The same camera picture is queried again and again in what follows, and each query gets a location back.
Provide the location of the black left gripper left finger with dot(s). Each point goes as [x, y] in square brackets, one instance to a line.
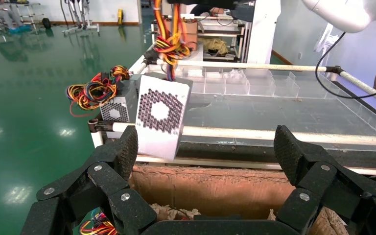
[110, 181]

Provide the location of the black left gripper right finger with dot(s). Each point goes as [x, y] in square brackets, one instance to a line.
[311, 175]

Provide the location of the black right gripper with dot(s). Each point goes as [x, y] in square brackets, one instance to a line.
[207, 2]

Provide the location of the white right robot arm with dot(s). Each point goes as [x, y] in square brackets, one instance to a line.
[347, 14]

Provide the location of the person in dark clothes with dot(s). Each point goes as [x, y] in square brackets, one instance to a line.
[204, 9]

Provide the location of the clean brown cardboard box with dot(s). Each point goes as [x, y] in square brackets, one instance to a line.
[192, 32]

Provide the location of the white pipe shelf rack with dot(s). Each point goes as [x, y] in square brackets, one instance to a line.
[220, 34]

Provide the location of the yellow cloth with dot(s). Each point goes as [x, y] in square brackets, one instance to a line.
[215, 46]

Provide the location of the white upright column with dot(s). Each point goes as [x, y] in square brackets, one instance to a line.
[262, 32]

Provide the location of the frayed cardboard divider insert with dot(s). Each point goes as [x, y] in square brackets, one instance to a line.
[175, 212]

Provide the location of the worn brown cardboard box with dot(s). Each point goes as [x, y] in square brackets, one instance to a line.
[207, 194]

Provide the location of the clear acrylic compartment organizer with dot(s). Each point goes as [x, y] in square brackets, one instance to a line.
[259, 87]

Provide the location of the white fan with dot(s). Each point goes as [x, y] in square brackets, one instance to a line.
[326, 40]

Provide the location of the white wheeled metal stand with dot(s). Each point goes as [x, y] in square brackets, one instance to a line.
[77, 29]

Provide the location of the black wheel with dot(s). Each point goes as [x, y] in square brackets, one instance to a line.
[46, 23]

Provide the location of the white metal step rack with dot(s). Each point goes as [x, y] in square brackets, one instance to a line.
[29, 14]

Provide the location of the seated person grey trousers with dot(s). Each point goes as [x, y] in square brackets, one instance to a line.
[0, 13]

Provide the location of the clear acrylic side wall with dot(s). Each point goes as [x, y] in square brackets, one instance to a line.
[363, 113]

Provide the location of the yellow object at wall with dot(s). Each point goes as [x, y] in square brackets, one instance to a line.
[120, 17]

